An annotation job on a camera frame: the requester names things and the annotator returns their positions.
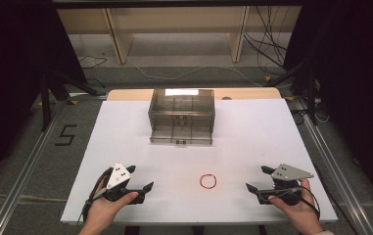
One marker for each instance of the transparent plastic drawer cabinet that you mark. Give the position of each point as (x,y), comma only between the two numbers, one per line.
(181,114)

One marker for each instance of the person's left hand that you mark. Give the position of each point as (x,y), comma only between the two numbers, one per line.
(104,209)

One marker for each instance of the small dark round object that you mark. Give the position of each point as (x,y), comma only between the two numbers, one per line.
(226,98)

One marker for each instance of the light wooden table board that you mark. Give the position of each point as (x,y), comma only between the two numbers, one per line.
(128,95)

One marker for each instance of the light wooden shelf unit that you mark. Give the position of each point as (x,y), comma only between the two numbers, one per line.
(174,19)

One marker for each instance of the yellow tape piece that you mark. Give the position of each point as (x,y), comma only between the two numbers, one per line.
(268,78)
(73,102)
(289,98)

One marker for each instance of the black tripod stand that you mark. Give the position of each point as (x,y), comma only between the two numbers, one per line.
(311,98)
(46,107)

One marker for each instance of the person's right hand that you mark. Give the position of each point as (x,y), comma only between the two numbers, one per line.
(296,209)

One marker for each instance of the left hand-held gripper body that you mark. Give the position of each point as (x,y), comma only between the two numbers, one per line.
(118,176)

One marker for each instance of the aluminium floor rail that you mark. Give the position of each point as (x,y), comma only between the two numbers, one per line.
(27,176)
(334,176)

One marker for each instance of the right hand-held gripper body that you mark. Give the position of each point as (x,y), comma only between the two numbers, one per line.
(287,178)

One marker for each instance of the black curtain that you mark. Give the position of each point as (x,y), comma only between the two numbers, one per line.
(353,81)
(11,65)

